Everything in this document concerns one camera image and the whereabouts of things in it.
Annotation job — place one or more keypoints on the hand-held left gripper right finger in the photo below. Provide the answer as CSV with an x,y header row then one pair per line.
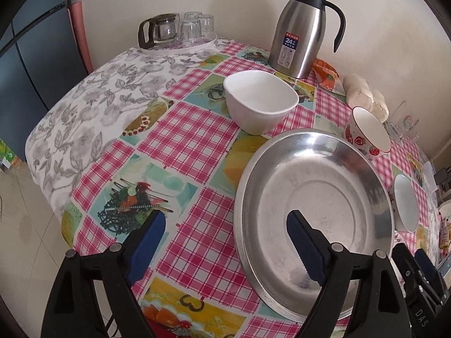
x,y
304,246

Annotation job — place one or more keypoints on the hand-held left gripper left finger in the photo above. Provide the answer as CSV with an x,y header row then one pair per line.
x,y
148,250

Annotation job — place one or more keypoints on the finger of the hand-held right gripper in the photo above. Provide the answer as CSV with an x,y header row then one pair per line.
x,y
403,260
424,262

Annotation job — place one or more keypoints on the large steel basin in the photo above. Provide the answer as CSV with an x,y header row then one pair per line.
x,y
317,183

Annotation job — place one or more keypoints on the strawberry print bowl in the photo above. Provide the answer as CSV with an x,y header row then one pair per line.
x,y
370,148

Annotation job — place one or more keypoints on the white ceramic bowl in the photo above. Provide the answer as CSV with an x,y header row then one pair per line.
x,y
260,112

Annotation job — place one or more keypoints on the grey box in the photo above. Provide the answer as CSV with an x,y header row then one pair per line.
x,y
444,270

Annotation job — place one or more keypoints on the colourful snack packet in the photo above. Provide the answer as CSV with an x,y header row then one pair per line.
x,y
445,232

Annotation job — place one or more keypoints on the small white bowl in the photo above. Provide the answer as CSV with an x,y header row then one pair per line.
x,y
405,200

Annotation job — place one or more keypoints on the pink checkered tablecloth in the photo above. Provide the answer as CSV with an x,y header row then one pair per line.
x,y
197,137

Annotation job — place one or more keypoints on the clear glass mug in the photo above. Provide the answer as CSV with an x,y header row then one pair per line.
x,y
405,123

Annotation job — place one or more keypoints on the grey floral cloth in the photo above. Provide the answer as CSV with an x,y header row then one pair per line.
x,y
88,105

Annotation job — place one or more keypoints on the white tissue rolls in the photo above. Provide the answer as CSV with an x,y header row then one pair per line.
x,y
359,89

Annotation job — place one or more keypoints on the green cardboard box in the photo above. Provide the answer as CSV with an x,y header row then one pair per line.
x,y
7,156

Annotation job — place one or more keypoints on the orange snack packet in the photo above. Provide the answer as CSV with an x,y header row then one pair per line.
x,y
326,75

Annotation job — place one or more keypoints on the white round tray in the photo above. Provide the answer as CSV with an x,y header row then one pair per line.
x,y
197,45

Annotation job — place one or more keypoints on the stainless steel thermos jug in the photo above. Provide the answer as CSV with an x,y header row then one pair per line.
x,y
299,35

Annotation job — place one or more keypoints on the glass teapot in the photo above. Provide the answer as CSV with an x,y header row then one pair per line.
x,y
164,30

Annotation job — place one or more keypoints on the dark blue cabinet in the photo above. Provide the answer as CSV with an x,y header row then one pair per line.
x,y
35,60

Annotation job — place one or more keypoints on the clear drinking glass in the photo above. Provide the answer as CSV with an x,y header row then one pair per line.
x,y
206,24
188,30
192,14

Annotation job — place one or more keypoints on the pink foam tube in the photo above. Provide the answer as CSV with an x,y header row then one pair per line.
x,y
79,24

